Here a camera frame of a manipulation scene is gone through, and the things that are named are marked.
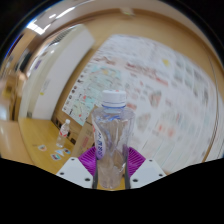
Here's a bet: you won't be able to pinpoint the small red-labelled water bottle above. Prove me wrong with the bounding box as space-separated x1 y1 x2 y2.
55 118 72 148

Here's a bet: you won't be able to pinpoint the printed paper wall posters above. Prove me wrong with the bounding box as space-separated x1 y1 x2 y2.
61 33 224 174

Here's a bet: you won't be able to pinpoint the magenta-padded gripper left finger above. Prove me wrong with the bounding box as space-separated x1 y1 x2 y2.
56 146 100 190

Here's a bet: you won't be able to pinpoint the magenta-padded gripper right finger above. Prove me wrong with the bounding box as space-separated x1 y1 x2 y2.
125 146 167 190

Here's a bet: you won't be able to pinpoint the clear white-capped plastic bottle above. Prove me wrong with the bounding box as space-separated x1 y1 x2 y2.
91 89 136 190

